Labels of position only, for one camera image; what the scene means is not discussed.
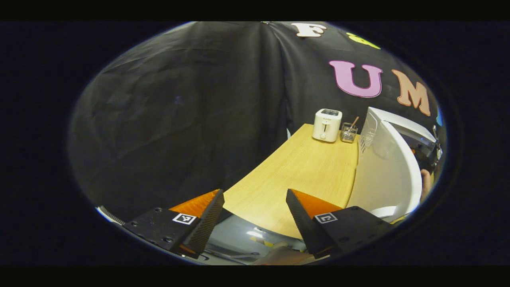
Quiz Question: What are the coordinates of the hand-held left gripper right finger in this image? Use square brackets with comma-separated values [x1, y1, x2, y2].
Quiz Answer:
[286, 189, 393, 259]

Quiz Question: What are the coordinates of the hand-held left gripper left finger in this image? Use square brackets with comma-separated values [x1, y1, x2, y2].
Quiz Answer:
[122, 189, 225, 259]

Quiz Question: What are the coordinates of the white microwave oven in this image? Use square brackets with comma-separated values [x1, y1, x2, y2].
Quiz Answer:
[347, 107, 439, 220]

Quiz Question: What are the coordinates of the clear glass cup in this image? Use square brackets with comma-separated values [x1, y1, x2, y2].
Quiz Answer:
[340, 122, 358, 143]

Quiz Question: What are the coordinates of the white toaster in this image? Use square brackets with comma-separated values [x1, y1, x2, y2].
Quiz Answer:
[312, 108, 343, 143]

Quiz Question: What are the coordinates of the black backdrop cloth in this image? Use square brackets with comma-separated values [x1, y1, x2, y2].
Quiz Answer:
[68, 22, 443, 222]

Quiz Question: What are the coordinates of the black floor cable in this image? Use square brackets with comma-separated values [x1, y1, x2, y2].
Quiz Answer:
[207, 248, 261, 259]

